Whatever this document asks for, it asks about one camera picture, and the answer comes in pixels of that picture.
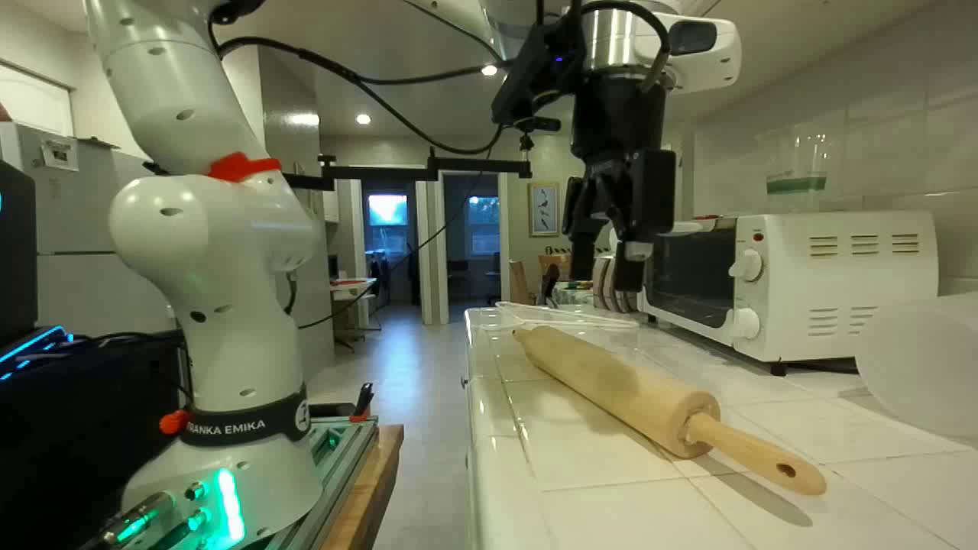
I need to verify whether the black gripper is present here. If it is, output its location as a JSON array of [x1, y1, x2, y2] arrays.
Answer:
[[563, 70, 681, 298]]

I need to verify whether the glass toaster oven door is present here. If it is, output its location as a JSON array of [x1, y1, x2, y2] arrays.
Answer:
[[640, 222, 739, 331]]

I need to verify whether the robot base with green lights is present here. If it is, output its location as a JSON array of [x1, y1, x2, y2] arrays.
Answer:
[[78, 407, 379, 550]]

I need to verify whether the white oven knob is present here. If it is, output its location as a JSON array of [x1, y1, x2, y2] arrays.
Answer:
[[726, 247, 766, 287], [723, 306, 765, 345]]

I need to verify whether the wooden rolling pin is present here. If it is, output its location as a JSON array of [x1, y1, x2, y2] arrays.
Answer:
[[509, 323, 832, 501]]

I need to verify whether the clear cup with green band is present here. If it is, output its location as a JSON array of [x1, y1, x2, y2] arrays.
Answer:
[[765, 127, 835, 218]]

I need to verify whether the white toaster oven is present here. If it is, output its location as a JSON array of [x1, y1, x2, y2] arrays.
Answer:
[[638, 209, 941, 367]]

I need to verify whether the black and red clamp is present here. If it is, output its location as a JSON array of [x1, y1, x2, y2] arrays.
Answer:
[[347, 380, 379, 425]]

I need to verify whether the white rounded container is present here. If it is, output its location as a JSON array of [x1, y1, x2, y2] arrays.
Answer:
[[853, 290, 978, 444]]

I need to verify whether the wooden mounting board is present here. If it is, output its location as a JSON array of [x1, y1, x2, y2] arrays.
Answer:
[[314, 425, 405, 550]]

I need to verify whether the black equipment with cyan light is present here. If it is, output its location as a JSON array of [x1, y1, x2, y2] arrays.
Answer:
[[0, 323, 187, 550]]

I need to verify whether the black monitor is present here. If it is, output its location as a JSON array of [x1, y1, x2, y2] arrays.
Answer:
[[0, 159, 38, 348]]

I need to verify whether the framed wall picture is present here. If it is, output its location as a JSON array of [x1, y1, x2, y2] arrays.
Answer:
[[526, 179, 564, 241]]

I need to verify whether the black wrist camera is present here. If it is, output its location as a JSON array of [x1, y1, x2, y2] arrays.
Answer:
[[488, 12, 578, 134]]

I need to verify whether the black camera boom bar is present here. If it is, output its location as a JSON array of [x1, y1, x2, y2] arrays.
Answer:
[[284, 145, 533, 193]]

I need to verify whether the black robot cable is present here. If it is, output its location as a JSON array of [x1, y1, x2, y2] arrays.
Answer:
[[203, 0, 512, 159]]

